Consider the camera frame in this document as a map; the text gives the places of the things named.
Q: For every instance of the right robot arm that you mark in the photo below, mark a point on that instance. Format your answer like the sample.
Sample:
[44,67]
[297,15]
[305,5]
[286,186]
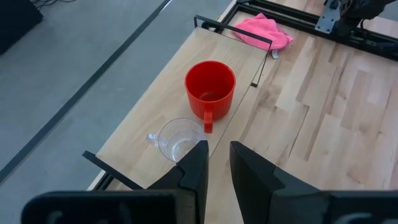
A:
[351,12]

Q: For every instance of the pink cloth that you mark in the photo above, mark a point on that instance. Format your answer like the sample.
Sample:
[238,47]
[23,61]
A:
[264,31]

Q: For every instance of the black table frame rail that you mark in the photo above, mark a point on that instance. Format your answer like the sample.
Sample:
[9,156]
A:
[373,42]

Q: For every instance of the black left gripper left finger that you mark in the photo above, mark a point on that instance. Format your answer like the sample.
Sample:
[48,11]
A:
[194,174]

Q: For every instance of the clear glass mug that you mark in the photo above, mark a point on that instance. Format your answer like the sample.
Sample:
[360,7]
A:
[174,143]

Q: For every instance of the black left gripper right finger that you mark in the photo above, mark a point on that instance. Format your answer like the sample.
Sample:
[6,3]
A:
[261,189]

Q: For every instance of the black floor box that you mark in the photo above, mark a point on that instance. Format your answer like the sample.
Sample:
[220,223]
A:
[15,21]

